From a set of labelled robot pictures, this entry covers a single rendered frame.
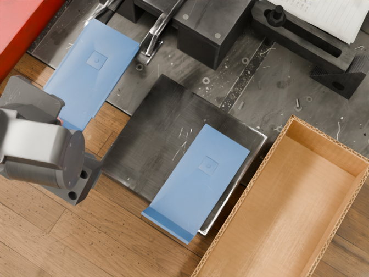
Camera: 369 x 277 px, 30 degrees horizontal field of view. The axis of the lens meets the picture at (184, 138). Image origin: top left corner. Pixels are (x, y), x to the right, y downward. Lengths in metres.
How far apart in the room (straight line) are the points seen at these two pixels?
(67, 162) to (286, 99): 0.42
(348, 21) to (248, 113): 0.19
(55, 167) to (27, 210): 0.31
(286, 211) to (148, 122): 0.22
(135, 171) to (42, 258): 0.16
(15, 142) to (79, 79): 0.26
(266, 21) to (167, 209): 0.28
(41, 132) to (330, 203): 0.45
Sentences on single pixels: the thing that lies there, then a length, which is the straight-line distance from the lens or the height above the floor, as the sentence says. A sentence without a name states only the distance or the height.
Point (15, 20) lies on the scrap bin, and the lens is 1.03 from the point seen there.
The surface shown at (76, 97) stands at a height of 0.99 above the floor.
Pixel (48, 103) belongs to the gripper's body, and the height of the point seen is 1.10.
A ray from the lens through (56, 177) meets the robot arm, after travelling 0.64.
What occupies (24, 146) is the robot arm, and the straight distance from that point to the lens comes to 0.63.
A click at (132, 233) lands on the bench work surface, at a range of 0.91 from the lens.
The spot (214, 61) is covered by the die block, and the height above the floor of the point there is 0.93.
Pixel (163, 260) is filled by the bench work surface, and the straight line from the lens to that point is 0.90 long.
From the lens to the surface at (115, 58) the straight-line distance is 0.89.
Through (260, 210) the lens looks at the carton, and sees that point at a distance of 0.92.
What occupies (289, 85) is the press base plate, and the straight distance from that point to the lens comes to 0.98.
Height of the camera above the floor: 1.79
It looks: 72 degrees down
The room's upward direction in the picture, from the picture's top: 5 degrees clockwise
